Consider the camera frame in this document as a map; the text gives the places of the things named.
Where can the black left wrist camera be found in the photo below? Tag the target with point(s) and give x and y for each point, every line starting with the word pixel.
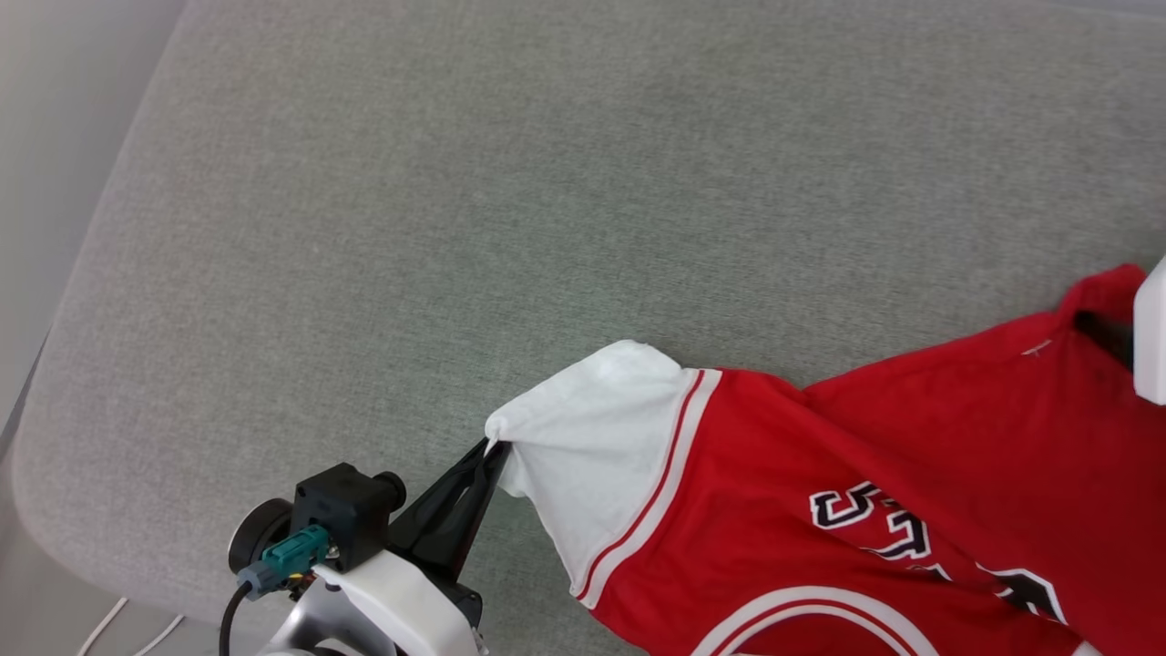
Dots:
pixel 342 510

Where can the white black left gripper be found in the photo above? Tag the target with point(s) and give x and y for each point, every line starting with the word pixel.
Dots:
pixel 405 601

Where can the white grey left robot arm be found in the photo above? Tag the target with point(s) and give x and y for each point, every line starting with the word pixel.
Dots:
pixel 319 629

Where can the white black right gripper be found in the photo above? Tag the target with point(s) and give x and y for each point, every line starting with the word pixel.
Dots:
pixel 1152 337

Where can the red white basketball jersey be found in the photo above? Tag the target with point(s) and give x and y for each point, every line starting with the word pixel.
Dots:
pixel 820 510

